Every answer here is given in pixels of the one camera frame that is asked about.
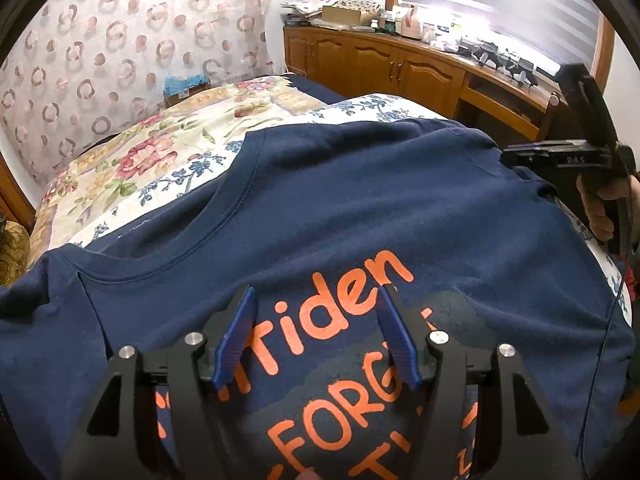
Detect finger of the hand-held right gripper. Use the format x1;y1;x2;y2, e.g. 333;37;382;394
501;141;589;167

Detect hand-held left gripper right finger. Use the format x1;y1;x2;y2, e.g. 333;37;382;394
377;286;585;480

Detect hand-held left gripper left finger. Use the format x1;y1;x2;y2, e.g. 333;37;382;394
56;285;261;480

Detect navy blue printed t-shirt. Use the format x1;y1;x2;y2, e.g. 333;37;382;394
0;117;636;480

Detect person's right hand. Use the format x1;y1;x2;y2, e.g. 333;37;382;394
576;170;618;243

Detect white window blinds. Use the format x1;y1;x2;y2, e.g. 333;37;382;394
400;0;602;70

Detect blue floral white blanket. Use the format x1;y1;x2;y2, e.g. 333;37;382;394
75;94;632;321

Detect wooden cabinet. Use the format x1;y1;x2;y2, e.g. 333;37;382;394
282;25;571;142

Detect pink container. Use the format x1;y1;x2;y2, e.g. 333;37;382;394
402;5;427;39

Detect pink floral cream blanket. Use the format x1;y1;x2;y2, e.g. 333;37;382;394
30;77;332;261

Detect navy bed sheet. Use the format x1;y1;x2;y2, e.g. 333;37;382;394
287;74;347;104

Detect golden patterned cushion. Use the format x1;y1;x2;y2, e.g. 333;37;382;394
0;221;32;287

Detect cardboard box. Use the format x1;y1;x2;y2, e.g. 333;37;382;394
321;5;372;27

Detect blue packet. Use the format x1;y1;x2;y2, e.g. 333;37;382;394
164;75;211;99

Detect floral cloth pile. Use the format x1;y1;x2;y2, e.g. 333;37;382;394
280;0;382;17

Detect circle patterned sheer curtain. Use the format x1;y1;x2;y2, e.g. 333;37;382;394
0;0;277;187

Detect thin black cable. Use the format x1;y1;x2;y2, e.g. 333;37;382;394
592;254;628;468

